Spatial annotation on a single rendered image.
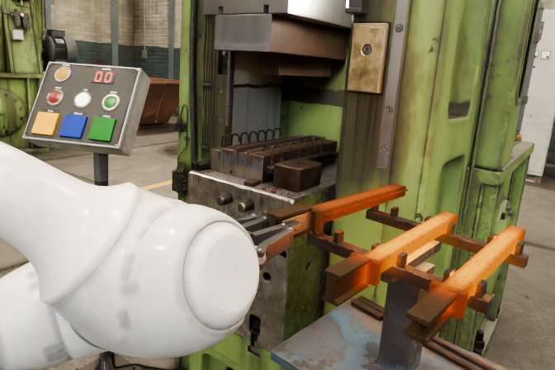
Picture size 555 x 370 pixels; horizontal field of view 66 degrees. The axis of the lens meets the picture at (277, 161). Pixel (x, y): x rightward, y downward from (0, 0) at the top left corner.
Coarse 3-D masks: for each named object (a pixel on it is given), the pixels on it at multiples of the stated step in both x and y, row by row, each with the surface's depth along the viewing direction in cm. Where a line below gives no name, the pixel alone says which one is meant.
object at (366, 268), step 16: (432, 224) 82; (400, 240) 73; (416, 240) 74; (352, 256) 63; (368, 256) 66; (384, 256) 66; (336, 272) 58; (352, 272) 58; (368, 272) 63; (336, 288) 58; (352, 288) 61; (336, 304) 57
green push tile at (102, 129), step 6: (96, 120) 135; (102, 120) 135; (108, 120) 134; (114, 120) 134; (96, 126) 134; (102, 126) 134; (108, 126) 134; (114, 126) 134; (90, 132) 134; (96, 132) 134; (102, 132) 133; (108, 132) 133; (90, 138) 133; (96, 138) 133; (102, 138) 133; (108, 138) 132
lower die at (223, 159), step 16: (256, 144) 137; (304, 144) 141; (320, 144) 143; (336, 144) 151; (224, 160) 127; (240, 160) 123; (256, 160) 120; (240, 176) 124; (256, 176) 120; (272, 176) 123
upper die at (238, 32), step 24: (216, 24) 121; (240, 24) 116; (264, 24) 112; (288, 24) 116; (312, 24) 126; (216, 48) 123; (240, 48) 117; (264, 48) 113; (288, 48) 118; (312, 48) 128; (336, 48) 139
